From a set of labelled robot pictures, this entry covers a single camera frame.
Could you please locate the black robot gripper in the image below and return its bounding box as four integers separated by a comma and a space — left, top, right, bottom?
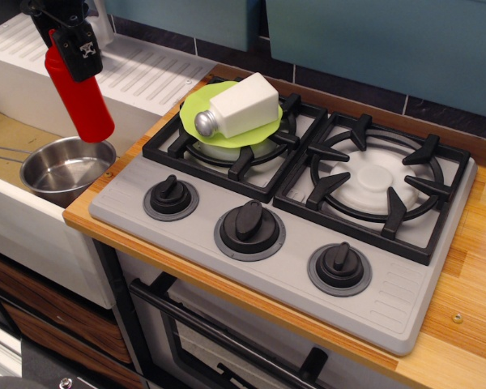
20, 0, 103, 83

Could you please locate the red ketchup squeeze bottle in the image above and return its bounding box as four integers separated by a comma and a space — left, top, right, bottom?
45, 29, 115, 143

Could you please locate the white salt shaker silver cap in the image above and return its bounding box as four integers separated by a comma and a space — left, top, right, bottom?
194, 73, 279, 139

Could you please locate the white toy sink unit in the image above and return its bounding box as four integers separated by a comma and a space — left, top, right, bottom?
0, 14, 214, 309

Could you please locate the stainless steel pot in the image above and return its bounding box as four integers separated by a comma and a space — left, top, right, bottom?
0, 136, 117, 208

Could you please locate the light green plastic plate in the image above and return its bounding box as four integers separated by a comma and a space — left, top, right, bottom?
179, 87, 283, 148

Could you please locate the grey toy faucet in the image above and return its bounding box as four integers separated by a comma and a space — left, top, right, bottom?
87, 0, 114, 49

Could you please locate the black left stove knob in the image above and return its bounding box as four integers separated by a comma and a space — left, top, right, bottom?
143, 174, 199, 222

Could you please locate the black stove knob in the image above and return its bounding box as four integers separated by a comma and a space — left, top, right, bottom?
143, 174, 199, 222
214, 200, 286, 262
307, 242, 373, 297

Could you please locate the black left burner grate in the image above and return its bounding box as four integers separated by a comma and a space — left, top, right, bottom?
143, 93, 328, 203

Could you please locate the black burner grate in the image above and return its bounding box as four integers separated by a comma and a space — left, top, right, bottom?
274, 113, 474, 265
143, 93, 328, 203

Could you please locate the white left burner cap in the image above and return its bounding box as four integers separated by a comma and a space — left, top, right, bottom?
189, 139, 284, 167

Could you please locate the white burner cap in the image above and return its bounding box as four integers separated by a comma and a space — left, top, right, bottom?
320, 138, 433, 215
189, 139, 284, 167

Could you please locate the wooden drawer front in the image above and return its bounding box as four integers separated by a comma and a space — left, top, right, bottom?
0, 254, 143, 388

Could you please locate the black middle stove knob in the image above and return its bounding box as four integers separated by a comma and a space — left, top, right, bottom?
214, 200, 286, 262

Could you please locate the black right burner grate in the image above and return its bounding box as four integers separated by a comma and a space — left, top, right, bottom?
274, 113, 474, 265

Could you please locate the white right burner cap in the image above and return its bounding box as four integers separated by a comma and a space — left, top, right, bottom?
320, 138, 433, 215

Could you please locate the black right stove knob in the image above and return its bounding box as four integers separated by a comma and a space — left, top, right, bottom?
307, 242, 373, 297

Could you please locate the grey toy stove top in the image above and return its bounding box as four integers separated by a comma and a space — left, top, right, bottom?
87, 76, 478, 357

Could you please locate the toy oven door black handle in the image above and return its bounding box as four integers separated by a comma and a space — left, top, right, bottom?
129, 273, 327, 388

